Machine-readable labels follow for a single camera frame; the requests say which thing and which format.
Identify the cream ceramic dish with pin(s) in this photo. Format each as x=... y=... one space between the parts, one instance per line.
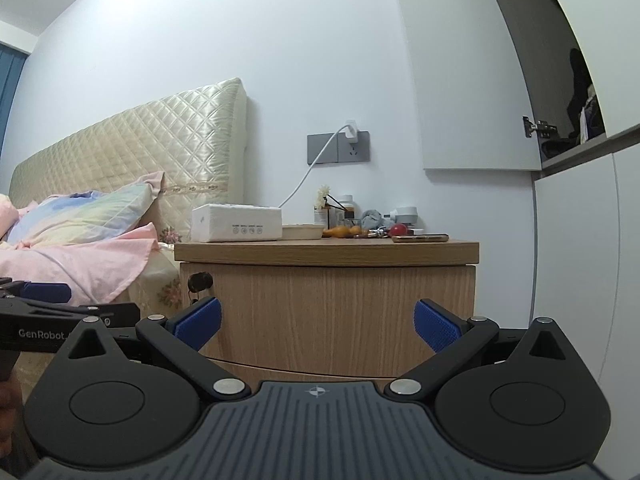
x=302 y=232

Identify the white tissue pack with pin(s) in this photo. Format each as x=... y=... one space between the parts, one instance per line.
x=219 y=223

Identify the white cap pill bottle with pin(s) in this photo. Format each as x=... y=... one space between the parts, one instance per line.
x=348 y=207

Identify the pastel rainbow pillow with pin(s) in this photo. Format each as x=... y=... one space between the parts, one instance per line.
x=85 y=217

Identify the white round device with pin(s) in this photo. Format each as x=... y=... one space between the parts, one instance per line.
x=407 y=215

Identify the white cabinet door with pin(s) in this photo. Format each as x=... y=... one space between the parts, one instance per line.
x=470 y=91

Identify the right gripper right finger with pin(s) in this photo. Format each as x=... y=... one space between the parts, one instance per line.
x=456 y=343

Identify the grey wall socket panel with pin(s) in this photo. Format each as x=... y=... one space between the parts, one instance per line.
x=339 y=150

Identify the cream quilted headboard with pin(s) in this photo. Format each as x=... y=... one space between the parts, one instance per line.
x=196 y=138

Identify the pink blanket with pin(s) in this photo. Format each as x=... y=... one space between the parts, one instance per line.
x=96 y=272

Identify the red ball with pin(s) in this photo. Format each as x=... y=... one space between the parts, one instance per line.
x=398 y=229

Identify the floral cream bedsheet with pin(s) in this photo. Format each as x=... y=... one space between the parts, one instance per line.
x=157 y=289

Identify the orange gourd ornament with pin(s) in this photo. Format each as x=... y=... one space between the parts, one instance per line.
x=342 y=231

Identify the metal door hinge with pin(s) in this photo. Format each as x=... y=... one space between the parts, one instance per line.
x=542 y=129

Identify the wooden nightstand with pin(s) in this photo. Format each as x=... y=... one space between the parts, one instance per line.
x=332 y=253

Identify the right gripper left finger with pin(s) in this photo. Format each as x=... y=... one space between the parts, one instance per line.
x=175 y=344

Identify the bunch of keys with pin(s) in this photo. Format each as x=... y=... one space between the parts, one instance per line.
x=378 y=233

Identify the dark clothes in wardrobe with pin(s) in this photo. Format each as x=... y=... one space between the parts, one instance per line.
x=583 y=110

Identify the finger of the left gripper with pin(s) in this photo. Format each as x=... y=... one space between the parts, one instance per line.
x=55 y=293
x=25 y=314

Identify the grey cloth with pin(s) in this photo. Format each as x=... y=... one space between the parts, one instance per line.
x=371 y=220

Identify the black key in lock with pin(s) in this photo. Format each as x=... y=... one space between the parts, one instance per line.
x=200 y=286

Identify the white charger plug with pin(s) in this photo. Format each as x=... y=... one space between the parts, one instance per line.
x=351 y=132

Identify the black smartphone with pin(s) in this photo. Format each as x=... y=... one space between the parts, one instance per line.
x=421 y=238

